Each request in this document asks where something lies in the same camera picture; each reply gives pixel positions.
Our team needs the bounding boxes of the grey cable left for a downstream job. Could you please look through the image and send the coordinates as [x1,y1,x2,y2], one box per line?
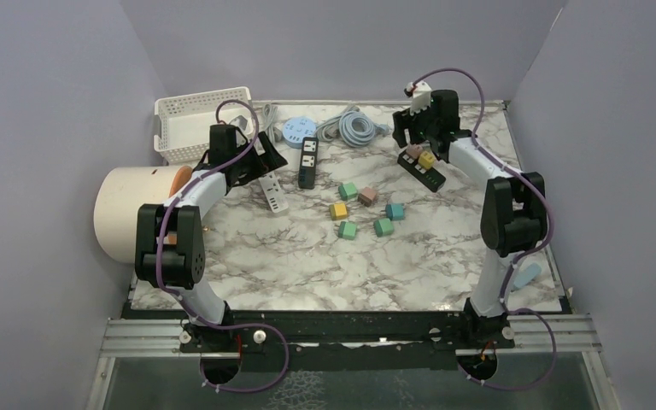
[260,102,284,143]

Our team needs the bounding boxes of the white power strip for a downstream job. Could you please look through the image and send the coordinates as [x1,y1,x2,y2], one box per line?
[259,172,289,214]

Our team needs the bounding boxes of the purple cable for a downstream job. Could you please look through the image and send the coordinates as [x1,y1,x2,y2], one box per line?
[155,100,290,395]
[404,67,559,393]

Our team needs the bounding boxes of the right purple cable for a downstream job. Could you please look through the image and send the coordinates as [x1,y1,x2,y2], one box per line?
[404,67,559,393]

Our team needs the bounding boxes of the cream cylinder container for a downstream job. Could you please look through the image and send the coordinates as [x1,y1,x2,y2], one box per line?
[93,166,191,264]

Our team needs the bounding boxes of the pink plug adapter round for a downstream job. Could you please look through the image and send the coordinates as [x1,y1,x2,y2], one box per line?
[357,187,378,207]

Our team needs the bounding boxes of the coiled blue cable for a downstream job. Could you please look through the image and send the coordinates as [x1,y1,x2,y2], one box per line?
[336,110,391,149]

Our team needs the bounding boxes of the blue round power socket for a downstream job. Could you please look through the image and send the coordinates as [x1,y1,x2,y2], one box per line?
[282,116,317,149]

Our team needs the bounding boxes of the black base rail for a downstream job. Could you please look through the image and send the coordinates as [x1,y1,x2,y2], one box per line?
[121,302,516,375]

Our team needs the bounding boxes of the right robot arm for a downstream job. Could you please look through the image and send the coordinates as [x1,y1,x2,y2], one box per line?
[393,81,549,348]

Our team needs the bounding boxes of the light blue small device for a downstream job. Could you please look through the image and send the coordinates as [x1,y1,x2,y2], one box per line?
[512,262,542,291]

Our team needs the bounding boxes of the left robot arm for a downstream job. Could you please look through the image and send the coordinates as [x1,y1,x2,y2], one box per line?
[134,124,287,351]

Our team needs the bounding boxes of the teal plug adapter round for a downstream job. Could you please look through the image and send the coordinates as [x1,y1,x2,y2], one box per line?
[384,203,405,220]

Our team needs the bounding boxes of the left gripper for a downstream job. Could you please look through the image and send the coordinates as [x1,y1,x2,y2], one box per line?
[230,131,286,184]

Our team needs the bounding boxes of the black power strip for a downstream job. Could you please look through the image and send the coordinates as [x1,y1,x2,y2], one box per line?
[397,149,447,193]
[298,137,319,190]

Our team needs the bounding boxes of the green plug adapter white strip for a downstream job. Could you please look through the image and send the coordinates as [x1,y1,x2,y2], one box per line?
[337,220,358,240]

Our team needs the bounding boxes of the white plastic basket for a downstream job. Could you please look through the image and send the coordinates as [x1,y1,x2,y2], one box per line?
[153,86,254,164]

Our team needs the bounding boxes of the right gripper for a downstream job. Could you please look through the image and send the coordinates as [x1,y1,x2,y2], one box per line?
[392,97,438,149]

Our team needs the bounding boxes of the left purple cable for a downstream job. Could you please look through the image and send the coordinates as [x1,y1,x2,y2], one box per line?
[155,100,290,395]

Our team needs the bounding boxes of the yellow plug adapter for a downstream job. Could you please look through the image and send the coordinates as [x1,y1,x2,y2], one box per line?
[329,202,349,220]
[417,150,436,170]

